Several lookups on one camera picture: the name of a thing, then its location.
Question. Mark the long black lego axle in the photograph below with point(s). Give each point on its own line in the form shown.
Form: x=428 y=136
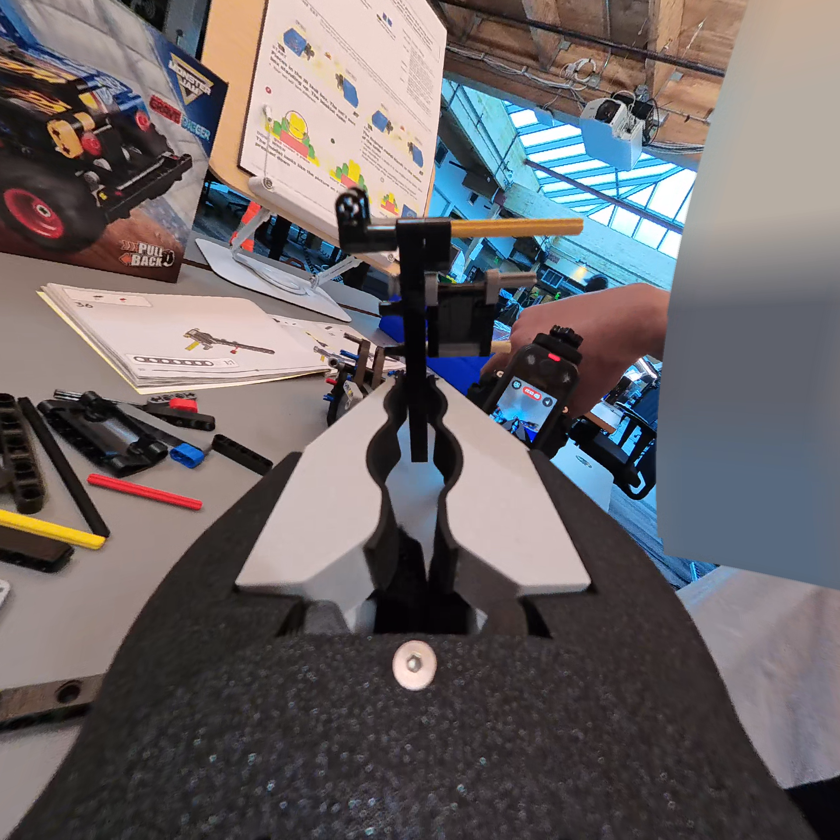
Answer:
x=62 y=466

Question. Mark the yellow lego axle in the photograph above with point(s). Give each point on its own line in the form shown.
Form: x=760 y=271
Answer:
x=52 y=529

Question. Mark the black and red lego beam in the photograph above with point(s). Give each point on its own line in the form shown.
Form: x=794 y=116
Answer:
x=190 y=420

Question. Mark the grey lego chassis model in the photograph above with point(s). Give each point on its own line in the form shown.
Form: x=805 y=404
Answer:
x=354 y=380

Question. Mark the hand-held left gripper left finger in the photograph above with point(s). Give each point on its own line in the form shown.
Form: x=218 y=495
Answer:
x=315 y=518

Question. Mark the red lego axle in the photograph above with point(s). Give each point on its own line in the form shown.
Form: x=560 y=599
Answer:
x=144 y=492

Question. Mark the black lego frame piece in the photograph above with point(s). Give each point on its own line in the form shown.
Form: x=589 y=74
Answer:
x=98 y=433

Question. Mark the black lego beam assembly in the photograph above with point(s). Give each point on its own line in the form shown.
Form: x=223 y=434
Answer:
x=413 y=295

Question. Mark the blue lego connector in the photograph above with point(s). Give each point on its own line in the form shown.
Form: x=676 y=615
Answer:
x=187 y=455

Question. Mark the thick black lego beam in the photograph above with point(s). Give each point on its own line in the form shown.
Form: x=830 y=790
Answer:
x=46 y=699

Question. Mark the instruction sheet on wooden board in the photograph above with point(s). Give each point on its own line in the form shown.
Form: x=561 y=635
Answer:
x=341 y=79

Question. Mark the short black lego beam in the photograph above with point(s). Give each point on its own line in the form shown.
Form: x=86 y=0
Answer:
x=241 y=454

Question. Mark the lego set box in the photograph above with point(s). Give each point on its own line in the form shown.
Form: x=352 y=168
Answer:
x=98 y=131

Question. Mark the light grey lego piece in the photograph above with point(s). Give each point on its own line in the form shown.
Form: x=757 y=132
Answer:
x=4 y=597

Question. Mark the white ceiling unit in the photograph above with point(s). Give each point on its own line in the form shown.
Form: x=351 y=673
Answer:
x=610 y=138

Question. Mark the open lego instruction booklet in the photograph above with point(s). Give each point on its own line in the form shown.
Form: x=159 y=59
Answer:
x=164 y=328

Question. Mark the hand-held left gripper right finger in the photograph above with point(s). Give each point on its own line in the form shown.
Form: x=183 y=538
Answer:
x=518 y=518

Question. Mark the long black lego beam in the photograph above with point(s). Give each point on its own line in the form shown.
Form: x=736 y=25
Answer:
x=23 y=459

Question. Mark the white tablet stand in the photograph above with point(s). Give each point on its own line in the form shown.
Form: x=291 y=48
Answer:
x=282 y=289

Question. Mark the flat black lego piece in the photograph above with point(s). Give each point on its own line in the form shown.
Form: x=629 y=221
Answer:
x=33 y=551

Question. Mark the person's right hand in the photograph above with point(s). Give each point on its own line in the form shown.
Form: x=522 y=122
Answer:
x=604 y=328

